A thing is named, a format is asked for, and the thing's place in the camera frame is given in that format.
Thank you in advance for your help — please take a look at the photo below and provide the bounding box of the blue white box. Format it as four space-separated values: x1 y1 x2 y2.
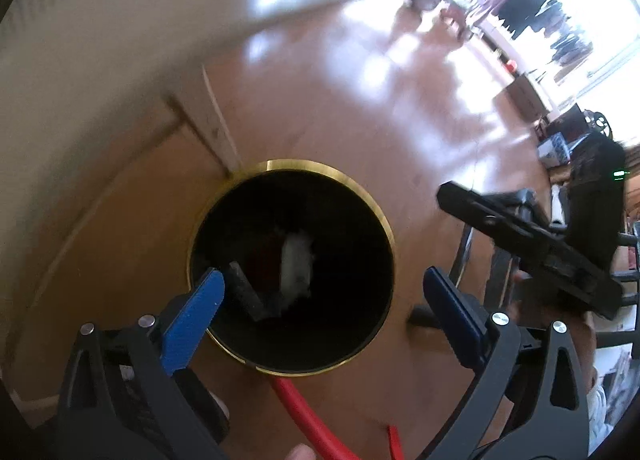
537 135 572 166

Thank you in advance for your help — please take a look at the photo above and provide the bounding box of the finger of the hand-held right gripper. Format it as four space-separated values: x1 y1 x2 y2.
437 181 623 321

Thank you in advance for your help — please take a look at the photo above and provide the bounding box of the red hose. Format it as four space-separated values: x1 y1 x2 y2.
270 376 406 460

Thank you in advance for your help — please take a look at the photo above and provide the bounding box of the cardboard box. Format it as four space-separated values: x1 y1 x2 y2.
500 73 547 122

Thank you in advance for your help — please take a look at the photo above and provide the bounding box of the black bin with gold rim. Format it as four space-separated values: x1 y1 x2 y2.
187 159 396 377

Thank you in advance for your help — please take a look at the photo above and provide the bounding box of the dark grey block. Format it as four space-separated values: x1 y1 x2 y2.
227 263 267 322

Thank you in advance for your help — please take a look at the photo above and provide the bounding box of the white crumpled paper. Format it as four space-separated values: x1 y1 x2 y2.
279 231 316 302

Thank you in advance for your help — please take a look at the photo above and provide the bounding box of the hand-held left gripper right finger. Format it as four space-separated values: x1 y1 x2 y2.
420 267 591 460

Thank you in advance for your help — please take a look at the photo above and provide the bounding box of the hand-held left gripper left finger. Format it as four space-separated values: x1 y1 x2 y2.
57 267 231 460

